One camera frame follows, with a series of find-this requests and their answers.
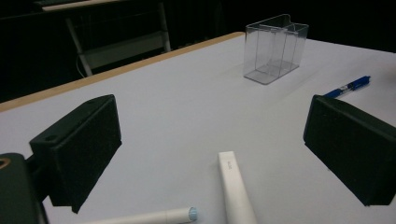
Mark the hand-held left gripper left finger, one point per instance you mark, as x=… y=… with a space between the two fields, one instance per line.
x=84 y=146

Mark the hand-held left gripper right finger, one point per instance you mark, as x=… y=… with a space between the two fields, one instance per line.
x=351 y=149

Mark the white pen with blue tip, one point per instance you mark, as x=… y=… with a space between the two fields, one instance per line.
x=162 y=216

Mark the thick white marker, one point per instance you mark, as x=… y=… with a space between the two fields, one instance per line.
x=235 y=189

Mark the clear plastic pen holder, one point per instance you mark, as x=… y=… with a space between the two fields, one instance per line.
x=274 y=53

